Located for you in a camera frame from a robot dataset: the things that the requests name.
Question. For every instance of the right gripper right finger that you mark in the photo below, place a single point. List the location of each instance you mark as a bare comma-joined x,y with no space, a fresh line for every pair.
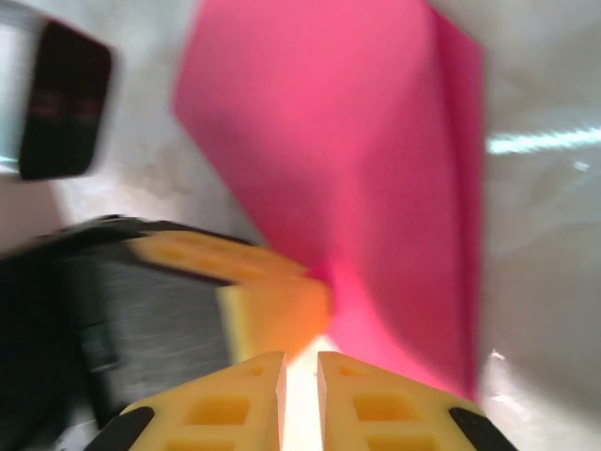
389,413

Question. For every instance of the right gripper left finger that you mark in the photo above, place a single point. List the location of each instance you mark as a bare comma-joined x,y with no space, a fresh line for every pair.
220,413

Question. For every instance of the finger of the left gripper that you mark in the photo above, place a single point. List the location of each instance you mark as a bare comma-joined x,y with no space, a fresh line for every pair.
277,319
211,258

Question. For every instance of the pink paper sheet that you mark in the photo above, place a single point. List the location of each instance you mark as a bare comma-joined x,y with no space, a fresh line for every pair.
328,141

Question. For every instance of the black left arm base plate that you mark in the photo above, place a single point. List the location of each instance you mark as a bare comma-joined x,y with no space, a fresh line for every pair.
66,103

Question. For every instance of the aluminium mounting rail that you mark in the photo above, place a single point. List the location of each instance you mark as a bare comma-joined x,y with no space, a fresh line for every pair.
14,84

